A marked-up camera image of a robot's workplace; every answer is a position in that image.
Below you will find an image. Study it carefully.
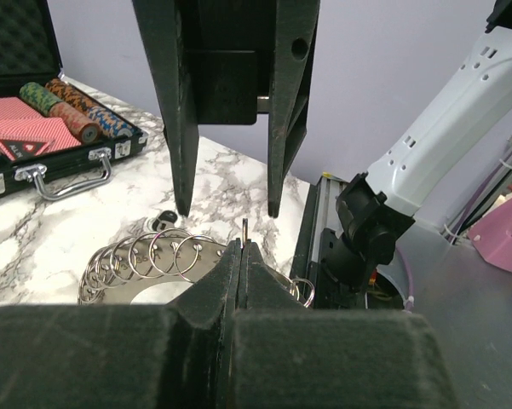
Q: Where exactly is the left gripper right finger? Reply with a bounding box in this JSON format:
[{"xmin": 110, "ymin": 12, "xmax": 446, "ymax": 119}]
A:
[{"xmin": 229, "ymin": 239, "xmax": 459, "ymax": 409}]

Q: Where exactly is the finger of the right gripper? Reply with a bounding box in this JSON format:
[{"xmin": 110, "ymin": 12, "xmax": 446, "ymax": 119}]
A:
[
  {"xmin": 268, "ymin": 1, "xmax": 320, "ymax": 218},
  {"xmin": 133, "ymin": 0, "xmax": 199, "ymax": 216}
]

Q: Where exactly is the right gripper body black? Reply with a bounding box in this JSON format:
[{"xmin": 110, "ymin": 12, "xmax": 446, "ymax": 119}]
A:
[{"xmin": 181, "ymin": 0, "xmax": 276, "ymax": 125}]

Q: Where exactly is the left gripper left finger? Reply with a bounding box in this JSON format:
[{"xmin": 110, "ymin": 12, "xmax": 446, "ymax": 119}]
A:
[{"xmin": 0, "ymin": 240, "xmax": 241, "ymax": 408}]

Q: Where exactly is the metal keyring disc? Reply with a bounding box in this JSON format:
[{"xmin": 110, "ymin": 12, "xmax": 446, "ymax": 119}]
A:
[{"xmin": 77, "ymin": 216, "xmax": 316, "ymax": 310}]

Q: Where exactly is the black white tag key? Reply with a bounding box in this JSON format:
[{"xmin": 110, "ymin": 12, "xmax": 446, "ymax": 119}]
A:
[{"xmin": 146, "ymin": 210, "xmax": 178, "ymax": 232}]

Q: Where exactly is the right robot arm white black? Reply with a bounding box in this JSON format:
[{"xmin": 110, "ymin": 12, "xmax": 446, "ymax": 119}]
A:
[{"xmin": 133, "ymin": 1, "xmax": 512, "ymax": 296}]

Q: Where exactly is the green chip stack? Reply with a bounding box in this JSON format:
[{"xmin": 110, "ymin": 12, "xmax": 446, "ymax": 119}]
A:
[{"xmin": 19, "ymin": 82, "xmax": 101, "ymax": 144}]

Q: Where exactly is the black poker chip case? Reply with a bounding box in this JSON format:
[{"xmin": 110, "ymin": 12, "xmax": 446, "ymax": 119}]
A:
[{"xmin": 0, "ymin": 1, "xmax": 147, "ymax": 200}]

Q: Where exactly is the red playing cards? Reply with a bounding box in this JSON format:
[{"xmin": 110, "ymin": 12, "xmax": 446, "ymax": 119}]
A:
[{"xmin": 0, "ymin": 97, "xmax": 81, "ymax": 161}]

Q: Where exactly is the pink object off table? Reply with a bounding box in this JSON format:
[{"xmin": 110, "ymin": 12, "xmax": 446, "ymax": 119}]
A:
[{"xmin": 468, "ymin": 195, "xmax": 512, "ymax": 273}]

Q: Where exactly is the black mounting rail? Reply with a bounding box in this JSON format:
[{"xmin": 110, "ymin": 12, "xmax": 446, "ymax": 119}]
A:
[{"xmin": 290, "ymin": 174, "xmax": 414, "ymax": 312}]

